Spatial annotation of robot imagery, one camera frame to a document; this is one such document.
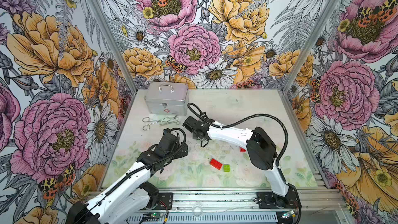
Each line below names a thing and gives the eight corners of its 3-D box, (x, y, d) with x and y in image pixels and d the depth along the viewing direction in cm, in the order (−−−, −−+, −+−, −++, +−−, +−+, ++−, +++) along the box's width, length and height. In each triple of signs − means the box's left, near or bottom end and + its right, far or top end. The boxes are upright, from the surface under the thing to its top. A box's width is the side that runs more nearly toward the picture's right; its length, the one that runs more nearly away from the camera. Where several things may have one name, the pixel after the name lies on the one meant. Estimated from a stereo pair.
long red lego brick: (208, 163, 88) (208, 162, 86) (210, 159, 90) (211, 157, 88) (219, 170, 86) (220, 168, 84) (222, 165, 88) (222, 163, 86)
